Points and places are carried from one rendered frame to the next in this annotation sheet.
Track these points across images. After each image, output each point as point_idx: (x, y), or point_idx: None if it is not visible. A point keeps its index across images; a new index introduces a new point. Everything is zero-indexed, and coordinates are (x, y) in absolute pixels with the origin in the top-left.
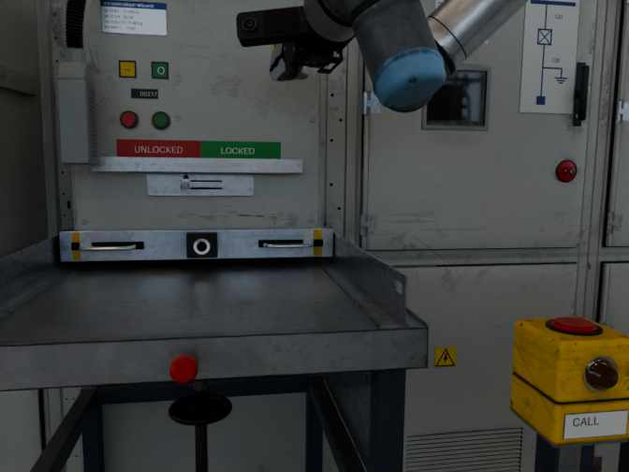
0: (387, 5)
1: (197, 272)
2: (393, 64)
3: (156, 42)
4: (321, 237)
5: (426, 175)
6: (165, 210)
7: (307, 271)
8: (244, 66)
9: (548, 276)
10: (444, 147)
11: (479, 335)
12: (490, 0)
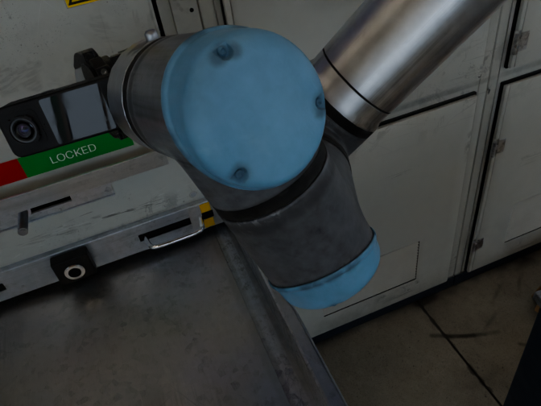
0: (279, 221)
1: (82, 300)
2: (302, 292)
3: None
4: (209, 209)
5: (312, 52)
6: (10, 243)
7: (204, 258)
8: (35, 43)
9: (448, 116)
10: (330, 11)
11: (380, 188)
12: (436, 45)
